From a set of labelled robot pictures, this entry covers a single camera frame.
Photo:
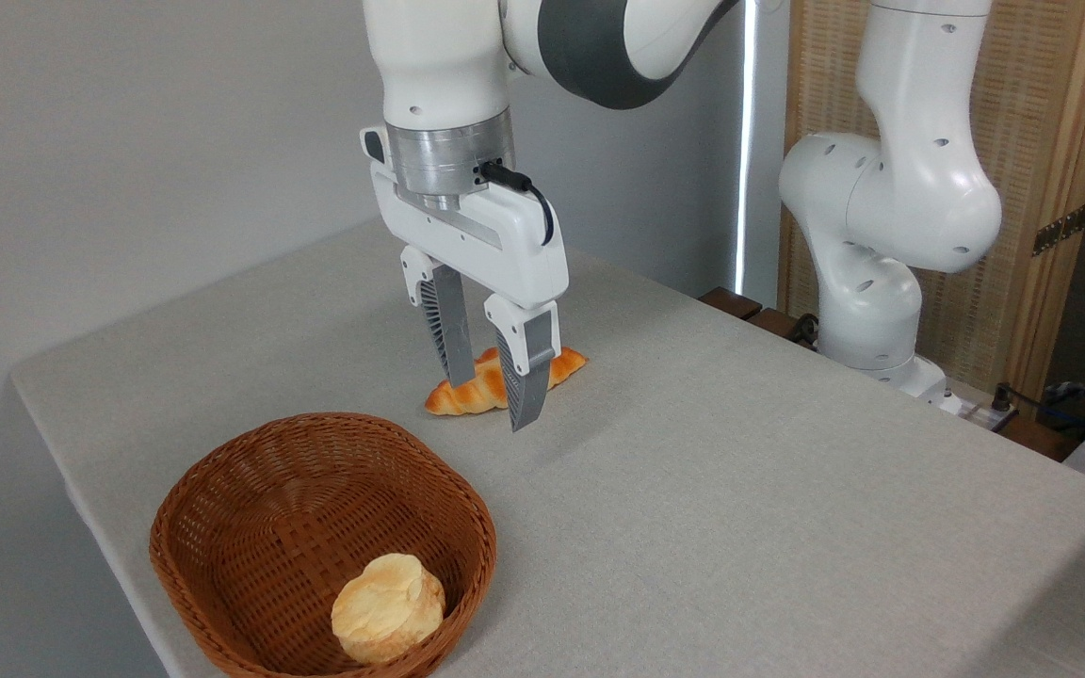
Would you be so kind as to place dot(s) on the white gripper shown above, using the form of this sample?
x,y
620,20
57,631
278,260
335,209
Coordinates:
x,y
505,245

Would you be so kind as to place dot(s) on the golden croissant bread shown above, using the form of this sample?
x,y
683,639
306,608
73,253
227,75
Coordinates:
x,y
467,395

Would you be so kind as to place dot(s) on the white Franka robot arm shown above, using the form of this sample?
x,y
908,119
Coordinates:
x,y
900,188

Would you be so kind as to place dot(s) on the pale round bread roll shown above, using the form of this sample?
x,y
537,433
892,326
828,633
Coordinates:
x,y
387,607

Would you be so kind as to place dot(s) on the brown wicker basket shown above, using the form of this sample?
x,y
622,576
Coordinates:
x,y
251,527

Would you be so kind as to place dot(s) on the dark brown wooden block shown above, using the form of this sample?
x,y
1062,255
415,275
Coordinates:
x,y
776,324
731,302

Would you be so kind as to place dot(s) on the metal screen hinge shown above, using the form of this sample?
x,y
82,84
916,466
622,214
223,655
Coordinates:
x,y
1060,229

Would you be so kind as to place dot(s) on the wooden folding screen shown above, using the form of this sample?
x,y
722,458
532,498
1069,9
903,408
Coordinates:
x,y
1032,94

